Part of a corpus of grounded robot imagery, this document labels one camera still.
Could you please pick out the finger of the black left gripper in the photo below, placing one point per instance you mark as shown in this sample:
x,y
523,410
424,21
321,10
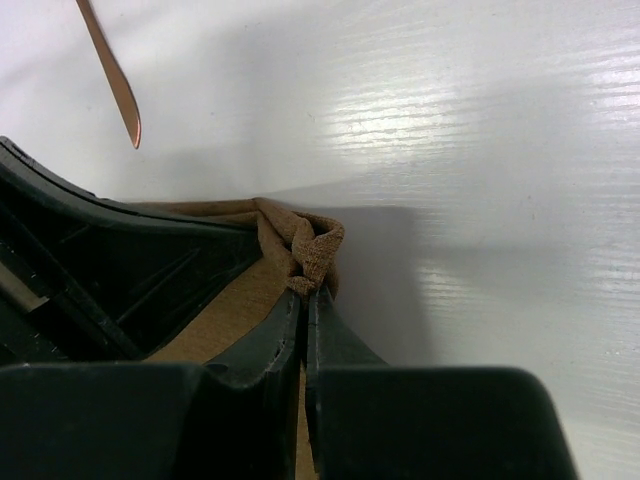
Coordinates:
x,y
89,279

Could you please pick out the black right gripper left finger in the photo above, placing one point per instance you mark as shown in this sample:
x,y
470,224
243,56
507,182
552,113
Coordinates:
x,y
234,417

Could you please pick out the brown cloth napkin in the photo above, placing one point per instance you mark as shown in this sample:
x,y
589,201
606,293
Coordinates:
x,y
298,250

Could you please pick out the brown wooden knife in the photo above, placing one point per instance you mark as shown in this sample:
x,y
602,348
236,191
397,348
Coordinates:
x,y
116,78

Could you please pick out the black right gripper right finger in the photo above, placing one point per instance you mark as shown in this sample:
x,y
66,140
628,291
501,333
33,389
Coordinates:
x,y
370,420

